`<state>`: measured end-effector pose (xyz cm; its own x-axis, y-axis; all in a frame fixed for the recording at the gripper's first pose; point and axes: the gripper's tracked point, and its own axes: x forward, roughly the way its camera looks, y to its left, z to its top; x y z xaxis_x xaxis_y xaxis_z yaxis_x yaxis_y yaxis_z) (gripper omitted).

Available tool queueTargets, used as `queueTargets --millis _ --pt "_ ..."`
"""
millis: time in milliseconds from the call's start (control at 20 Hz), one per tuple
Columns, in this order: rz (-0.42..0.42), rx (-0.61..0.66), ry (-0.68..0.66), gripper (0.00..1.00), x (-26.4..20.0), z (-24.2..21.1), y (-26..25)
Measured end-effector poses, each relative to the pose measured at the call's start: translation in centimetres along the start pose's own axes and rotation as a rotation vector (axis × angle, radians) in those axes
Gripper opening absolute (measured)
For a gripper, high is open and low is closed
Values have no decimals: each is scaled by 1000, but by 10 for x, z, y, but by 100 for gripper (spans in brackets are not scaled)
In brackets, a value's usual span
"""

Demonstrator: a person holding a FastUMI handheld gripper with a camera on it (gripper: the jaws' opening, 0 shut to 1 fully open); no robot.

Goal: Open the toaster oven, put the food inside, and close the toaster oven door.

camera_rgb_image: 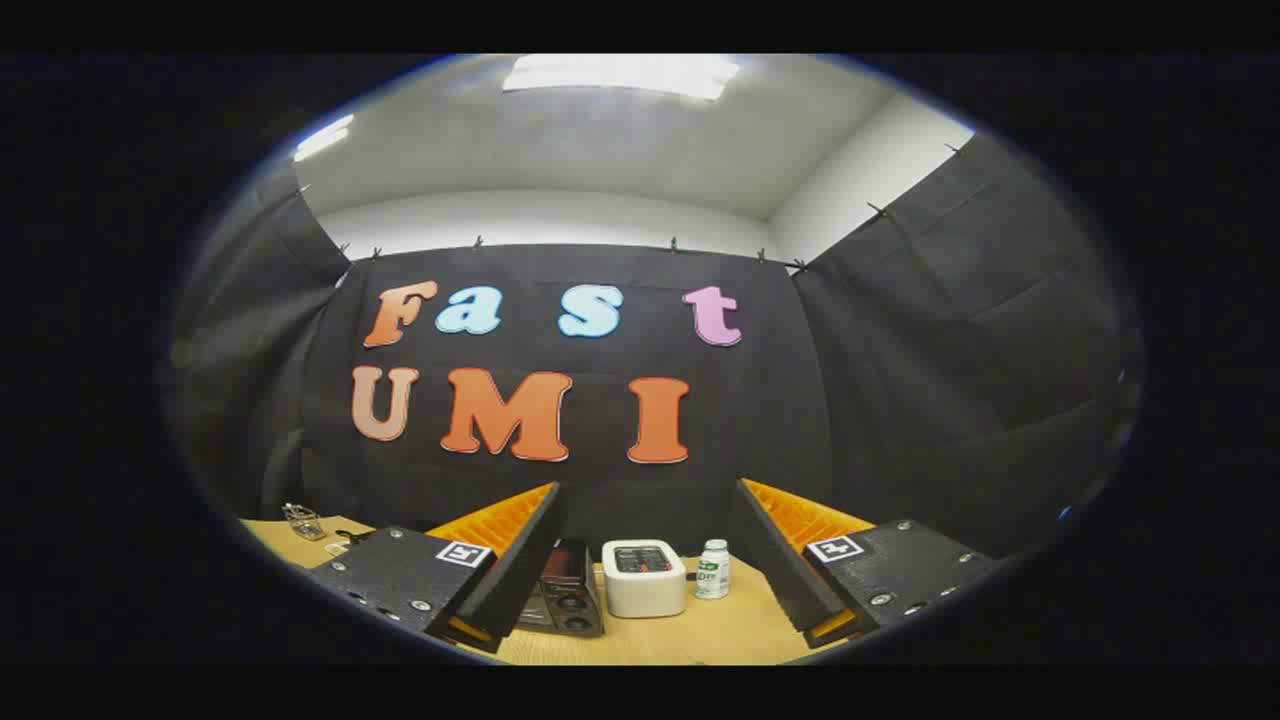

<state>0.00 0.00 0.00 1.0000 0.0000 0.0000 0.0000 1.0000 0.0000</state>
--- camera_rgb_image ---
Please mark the black backdrop cloth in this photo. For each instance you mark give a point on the black backdrop cloth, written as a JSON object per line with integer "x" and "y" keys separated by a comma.
{"x": 800, "y": 400}

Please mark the black toaster oven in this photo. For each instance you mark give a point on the black toaster oven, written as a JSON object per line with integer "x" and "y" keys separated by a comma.
{"x": 570, "y": 600}

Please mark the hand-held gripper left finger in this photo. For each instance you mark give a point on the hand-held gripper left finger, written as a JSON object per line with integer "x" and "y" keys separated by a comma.
{"x": 520, "y": 570}

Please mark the white plastic bottle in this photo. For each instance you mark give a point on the white plastic bottle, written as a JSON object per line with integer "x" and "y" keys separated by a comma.
{"x": 713, "y": 578}

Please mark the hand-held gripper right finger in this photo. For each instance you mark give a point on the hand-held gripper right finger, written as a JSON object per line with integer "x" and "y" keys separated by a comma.
{"x": 775, "y": 560}

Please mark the white pop-up toaster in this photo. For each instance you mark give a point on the white pop-up toaster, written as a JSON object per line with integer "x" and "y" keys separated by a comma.
{"x": 645, "y": 592}

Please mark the metal mesh holder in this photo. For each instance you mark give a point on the metal mesh holder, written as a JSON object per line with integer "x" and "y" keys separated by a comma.
{"x": 303, "y": 522}

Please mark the small white dish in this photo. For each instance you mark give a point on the small white dish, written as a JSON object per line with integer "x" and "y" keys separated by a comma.
{"x": 345, "y": 545}

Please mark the small ceiling light panel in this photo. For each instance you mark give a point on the small ceiling light panel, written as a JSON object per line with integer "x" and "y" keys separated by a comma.
{"x": 323, "y": 138}

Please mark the large ceiling light panel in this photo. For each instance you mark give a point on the large ceiling light panel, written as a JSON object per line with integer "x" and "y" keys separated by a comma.
{"x": 620, "y": 75}

